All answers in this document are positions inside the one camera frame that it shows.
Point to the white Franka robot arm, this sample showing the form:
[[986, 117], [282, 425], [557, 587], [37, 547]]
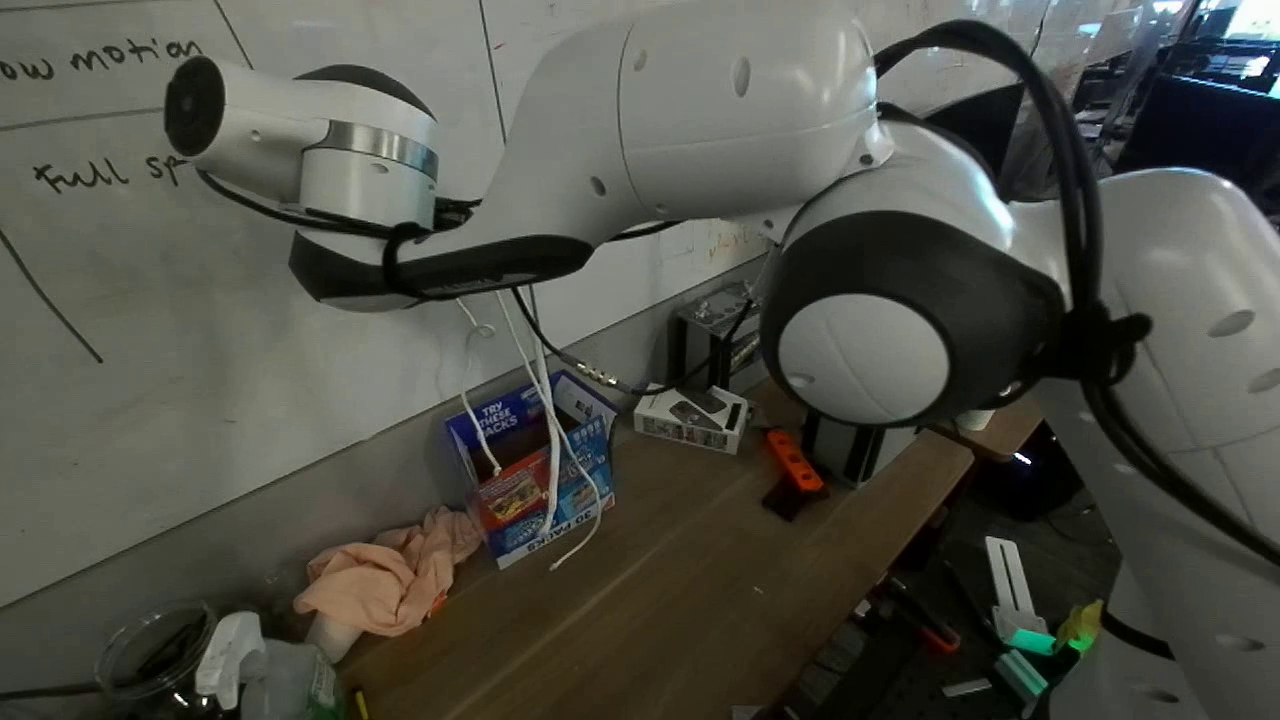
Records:
[[721, 105]]

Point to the white phone box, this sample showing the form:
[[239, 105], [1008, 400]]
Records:
[[694, 425]]

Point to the blue printed cardboard box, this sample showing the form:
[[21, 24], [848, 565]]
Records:
[[585, 481]]

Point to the grey battery with printed label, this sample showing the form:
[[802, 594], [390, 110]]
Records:
[[701, 341]]

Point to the orange and black tool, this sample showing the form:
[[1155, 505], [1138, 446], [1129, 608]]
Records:
[[796, 460]]

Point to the pink cloth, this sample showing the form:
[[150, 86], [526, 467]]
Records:
[[372, 587]]

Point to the black stool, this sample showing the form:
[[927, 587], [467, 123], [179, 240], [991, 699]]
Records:
[[1040, 481]]

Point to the white clip tool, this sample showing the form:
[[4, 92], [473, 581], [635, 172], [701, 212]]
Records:
[[1008, 581]]

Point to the whiteboard panel black writing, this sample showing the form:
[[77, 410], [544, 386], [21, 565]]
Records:
[[201, 334]]

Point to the yellow pencil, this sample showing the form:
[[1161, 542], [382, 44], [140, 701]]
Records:
[[358, 707]]

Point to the green block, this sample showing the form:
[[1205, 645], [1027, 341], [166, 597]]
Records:
[[1027, 673]]

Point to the green and yellow object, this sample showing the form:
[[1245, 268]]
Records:
[[1083, 626]]

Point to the dark glass bowl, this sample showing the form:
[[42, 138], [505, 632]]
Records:
[[135, 666]]

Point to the dark computer workstation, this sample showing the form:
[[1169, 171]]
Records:
[[1201, 105]]

